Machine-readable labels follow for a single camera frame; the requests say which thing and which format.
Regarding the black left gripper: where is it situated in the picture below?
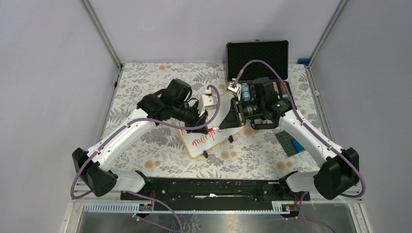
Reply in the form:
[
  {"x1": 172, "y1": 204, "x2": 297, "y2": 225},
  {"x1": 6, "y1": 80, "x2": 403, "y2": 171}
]
[{"x1": 172, "y1": 100, "x2": 209, "y2": 133}]

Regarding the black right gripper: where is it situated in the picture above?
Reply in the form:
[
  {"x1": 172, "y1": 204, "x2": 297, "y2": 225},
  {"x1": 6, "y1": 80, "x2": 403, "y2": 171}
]
[{"x1": 219, "y1": 97, "x2": 264, "y2": 130}]

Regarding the yellow framed whiteboard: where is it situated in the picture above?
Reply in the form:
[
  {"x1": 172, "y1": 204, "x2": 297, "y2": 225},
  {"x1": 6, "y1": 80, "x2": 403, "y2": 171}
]
[{"x1": 177, "y1": 91, "x2": 244, "y2": 158}]

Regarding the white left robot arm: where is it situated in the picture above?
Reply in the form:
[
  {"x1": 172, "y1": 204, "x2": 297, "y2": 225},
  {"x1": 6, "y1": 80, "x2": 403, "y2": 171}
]
[{"x1": 70, "y1": 79, "x2": 221, "y2": 200}]

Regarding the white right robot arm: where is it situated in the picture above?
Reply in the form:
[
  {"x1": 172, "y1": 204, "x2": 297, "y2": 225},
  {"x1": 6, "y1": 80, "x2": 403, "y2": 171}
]
[{"x1": 219, "y1": 77, "x2": 363, "y2": 200}]

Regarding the blue purple poker chip stack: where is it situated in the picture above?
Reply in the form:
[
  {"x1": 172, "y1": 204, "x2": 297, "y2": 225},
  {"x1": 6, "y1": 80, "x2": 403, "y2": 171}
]
[{"x1": 241, "y1": 83, "x2": 251, "y2": 102}]

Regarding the floral patterned table mat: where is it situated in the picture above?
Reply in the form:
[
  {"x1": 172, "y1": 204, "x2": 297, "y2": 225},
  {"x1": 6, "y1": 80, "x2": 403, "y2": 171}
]
[{"x1": 103, "y1": 63, "x2": 318, "y2": 180}]

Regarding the grey lego baseplate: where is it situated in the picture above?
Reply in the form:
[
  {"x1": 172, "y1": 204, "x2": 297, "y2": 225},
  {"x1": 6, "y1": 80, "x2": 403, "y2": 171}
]
[{"x1": 275, "y1": 131, "x2": 299, "y2": 157}]

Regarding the black poker chip case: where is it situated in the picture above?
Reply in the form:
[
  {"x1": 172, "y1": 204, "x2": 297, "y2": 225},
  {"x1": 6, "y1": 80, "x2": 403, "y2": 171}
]
[{"x1": 225, "y1": 40, "x2": 299, "y2": 130}]

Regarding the blue lego brick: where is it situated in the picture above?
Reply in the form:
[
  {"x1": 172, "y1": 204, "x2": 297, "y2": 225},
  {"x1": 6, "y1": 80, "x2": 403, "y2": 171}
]
[{"x1": 291, "y1": 139, "x2": 305, "y2": 153}]

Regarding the blue box in corner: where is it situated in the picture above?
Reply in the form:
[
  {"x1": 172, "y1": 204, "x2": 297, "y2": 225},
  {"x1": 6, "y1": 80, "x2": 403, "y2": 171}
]
[{"x1": 297, "y1": 58, "x2": 311, "y2": 66}]

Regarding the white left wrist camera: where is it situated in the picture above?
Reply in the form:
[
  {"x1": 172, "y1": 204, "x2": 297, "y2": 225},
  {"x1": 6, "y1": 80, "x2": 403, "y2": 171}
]
[{"x1": 198, "y1": 88, "x2": 218, "y2": 116}]

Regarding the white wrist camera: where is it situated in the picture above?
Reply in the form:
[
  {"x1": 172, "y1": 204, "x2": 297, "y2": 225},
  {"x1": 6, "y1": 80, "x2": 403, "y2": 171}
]
[
  {"x1": 198, "y1": 88, "x2": 218, "y2": 116},
  {"x1": 227, "y1": 82, "x2": 241, "y2": 98}
]

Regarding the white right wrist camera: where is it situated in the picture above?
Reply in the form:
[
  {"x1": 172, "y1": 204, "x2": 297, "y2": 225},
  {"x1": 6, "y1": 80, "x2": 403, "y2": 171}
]
[{"x1": 227, "y1": 82, "x2": 241, "y2": 98}]

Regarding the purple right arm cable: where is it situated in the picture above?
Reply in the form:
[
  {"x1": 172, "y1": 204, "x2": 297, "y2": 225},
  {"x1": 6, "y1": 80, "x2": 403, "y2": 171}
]
[{"x1": 235, "y1": 59, "x2": 367, "y2": 233}]

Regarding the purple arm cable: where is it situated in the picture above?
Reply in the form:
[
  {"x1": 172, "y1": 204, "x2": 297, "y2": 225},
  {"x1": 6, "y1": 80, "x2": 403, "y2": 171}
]
[
  {"x1": 235, "y1": 59, "x2": 367, "y2": 233},
  {"x1": 70, "y1": 84, "x2": 222, "y2": 233}
]

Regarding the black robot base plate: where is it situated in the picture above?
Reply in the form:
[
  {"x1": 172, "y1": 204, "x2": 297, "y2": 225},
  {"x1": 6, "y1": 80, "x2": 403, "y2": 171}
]
[{"x1": 138, "y1": 177, "x2": 310, "y2": 211}]

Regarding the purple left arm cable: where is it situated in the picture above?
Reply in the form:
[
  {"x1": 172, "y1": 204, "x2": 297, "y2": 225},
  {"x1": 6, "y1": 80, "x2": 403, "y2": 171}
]
[{"x1": 70, "y1": 84, "x2": 222, "y2": 233}]

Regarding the aluminium frame rail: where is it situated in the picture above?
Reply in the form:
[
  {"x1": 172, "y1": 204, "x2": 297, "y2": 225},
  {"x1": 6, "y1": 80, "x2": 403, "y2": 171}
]
[{"x1": 80, "y1": 191, "x2": 360, "y2": 215}]

